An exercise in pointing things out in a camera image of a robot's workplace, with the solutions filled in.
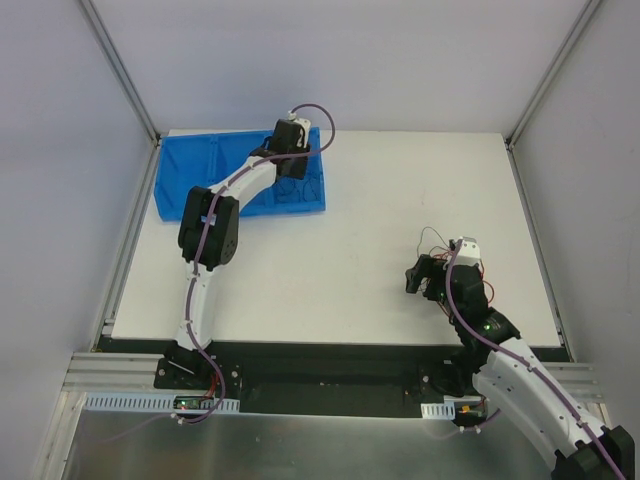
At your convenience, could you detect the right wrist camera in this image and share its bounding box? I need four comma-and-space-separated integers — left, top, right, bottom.
449, 236, 481, 267

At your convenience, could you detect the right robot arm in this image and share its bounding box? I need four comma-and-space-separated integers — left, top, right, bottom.
405, 254, 636, 479

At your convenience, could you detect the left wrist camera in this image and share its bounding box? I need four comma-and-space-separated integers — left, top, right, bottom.
287, 111, 312, 149

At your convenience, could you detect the blue plastic divided bin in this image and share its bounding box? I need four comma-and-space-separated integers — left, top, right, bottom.
154, 130, 326, 222

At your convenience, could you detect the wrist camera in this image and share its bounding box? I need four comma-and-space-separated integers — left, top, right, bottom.
287, 111, 312, 149
449, 236, 481, 267

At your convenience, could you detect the left white cable duct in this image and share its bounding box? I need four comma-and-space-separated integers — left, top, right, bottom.
84, 393, 217, 415

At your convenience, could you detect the left aluminium frame post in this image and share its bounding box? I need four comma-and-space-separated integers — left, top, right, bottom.
76, 0, 161, 145

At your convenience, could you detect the right white cable duct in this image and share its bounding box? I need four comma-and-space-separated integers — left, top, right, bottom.
420, 401, 456, 421

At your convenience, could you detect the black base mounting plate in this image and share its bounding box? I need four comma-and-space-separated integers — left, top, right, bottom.
154, 341, 462, 418

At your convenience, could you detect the right aluminium frame post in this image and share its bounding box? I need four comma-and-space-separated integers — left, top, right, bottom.
505, 0, 607, 151

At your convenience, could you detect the aluminium frame post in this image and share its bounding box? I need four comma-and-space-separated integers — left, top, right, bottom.
76, 0, 161, 145
505, 0, 607, 151

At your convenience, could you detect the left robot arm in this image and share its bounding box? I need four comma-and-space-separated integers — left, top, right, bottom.
165, 113, 311, 389

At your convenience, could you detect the white cable duct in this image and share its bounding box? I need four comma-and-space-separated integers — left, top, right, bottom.
84, 393, 217, 415
420, 401, 456, 421

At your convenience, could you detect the red wire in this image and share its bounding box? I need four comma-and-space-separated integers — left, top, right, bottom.
424, 247, 499, 321

